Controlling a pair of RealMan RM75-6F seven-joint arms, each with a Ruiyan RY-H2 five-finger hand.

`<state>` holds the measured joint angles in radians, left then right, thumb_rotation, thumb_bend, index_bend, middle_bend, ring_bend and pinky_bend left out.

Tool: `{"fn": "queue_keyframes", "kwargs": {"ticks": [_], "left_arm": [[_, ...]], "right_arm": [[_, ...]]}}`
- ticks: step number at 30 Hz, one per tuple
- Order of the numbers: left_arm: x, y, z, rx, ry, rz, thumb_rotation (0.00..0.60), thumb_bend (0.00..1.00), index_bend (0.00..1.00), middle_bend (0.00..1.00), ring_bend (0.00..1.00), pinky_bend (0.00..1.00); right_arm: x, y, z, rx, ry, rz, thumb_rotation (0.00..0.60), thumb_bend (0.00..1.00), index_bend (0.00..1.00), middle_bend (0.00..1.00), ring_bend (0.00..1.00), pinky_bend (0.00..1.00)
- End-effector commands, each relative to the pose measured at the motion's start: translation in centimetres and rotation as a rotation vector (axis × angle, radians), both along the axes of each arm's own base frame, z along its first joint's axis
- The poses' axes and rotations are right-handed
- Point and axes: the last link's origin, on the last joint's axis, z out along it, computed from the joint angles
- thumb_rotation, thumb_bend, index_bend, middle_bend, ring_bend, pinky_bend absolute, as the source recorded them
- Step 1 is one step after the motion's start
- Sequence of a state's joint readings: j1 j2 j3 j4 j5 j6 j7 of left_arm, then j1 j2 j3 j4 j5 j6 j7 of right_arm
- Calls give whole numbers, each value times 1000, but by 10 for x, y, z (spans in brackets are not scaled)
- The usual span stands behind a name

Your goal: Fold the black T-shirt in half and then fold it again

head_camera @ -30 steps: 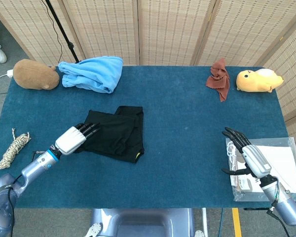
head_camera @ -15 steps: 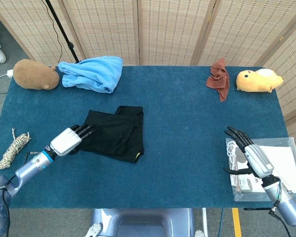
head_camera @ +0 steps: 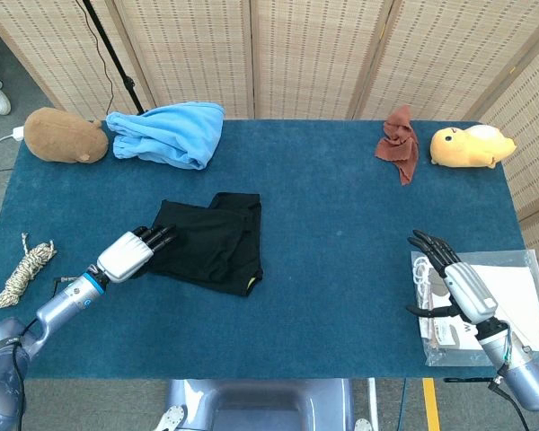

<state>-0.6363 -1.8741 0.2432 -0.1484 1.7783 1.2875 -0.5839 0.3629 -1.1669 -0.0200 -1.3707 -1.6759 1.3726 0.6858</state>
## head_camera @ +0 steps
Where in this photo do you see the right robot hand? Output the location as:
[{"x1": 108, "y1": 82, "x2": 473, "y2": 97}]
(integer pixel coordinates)
[{"x1": 406, "y1": 229, "x2": 499, "y2": 325}]

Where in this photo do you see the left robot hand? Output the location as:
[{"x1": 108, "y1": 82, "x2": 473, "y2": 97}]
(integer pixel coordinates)
[{"x1": 96, "y1": 224, "x2": 179, "y2": 285}]

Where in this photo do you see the black T-shirt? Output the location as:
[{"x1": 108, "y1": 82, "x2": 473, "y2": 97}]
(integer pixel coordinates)
[{"x1": 146, "y1": 191, "x2": 265, "y2": 299}]

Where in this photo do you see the plastic bag with white items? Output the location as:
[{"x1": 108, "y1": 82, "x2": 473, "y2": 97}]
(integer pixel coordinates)
[{"x1": 411, "y1": 249, "x2": 539, "y2": 368}]

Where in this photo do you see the thin black rod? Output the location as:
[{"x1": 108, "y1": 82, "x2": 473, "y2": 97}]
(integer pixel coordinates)
[{"x1": 443, "y1": 375, "x2": 495, "y2": 384}]

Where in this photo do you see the light blue towel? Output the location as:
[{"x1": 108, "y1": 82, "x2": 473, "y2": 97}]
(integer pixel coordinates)
[{"x1": 105, "y1": 101, "x2": 225, "y2": 171}]

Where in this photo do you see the brown capybara plush toy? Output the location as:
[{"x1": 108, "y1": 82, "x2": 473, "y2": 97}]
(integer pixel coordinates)
[{"x1": 23, "y1": 107, "x2": 110, "y2": 164}]

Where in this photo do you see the yellow plush toy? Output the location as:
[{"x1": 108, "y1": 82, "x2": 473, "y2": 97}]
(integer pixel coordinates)
[{"x1": 429, "y1": 124, "x2": 517, "y2": 170}]

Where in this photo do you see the rust brown cloth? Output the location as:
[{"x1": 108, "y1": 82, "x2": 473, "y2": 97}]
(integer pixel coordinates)
[{"x1": 376, "y1": 105, "x2": 420, "y2": 187}]

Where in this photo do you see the black tripod pole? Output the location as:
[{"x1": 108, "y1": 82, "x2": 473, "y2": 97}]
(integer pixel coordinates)
[{"x1": 81, "y1": 0, "x2": 146, "y2": 114}]

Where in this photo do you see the blue-grey robot torso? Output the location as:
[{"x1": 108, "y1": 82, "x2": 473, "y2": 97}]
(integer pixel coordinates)
[{"x1": 155, "y1": 378, "x2": 378, "y2": 431}]

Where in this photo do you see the braided rope bundle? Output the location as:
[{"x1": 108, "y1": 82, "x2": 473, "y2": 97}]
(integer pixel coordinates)
[{"x1": 0, "y1": 232, "x2": 58, "y2": 310}]

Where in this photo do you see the white power adapter with cable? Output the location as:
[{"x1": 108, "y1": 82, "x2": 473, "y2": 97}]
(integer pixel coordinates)
[{"x1": 0, "y1": 127, "x2": 27, "y2": 154}]

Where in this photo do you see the thin black cable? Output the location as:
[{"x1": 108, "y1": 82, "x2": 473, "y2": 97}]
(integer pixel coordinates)
[{"x1": 74, "y1": 0, "x2": 116, "y2": 123}]

